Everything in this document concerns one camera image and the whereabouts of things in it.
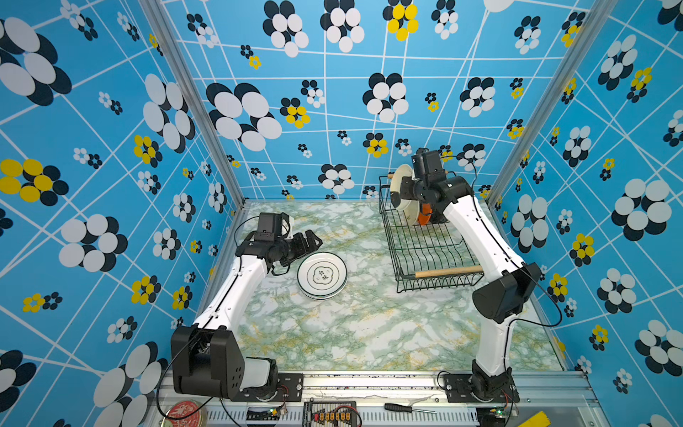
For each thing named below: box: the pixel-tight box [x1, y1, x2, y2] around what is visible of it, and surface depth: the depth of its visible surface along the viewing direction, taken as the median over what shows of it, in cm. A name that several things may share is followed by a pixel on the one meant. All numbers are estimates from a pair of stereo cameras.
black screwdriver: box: [384, 402, 436, 413], surface depth 72 cm
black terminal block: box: [302, 401, 357, 427], surface depth 70 cm
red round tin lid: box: [160, 399, 209, 427], surface depth 68 cm
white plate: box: [297, 251, 348, 301], surface depth 95 cm
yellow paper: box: [517, 410, 552, 427], surface depth 69 cm
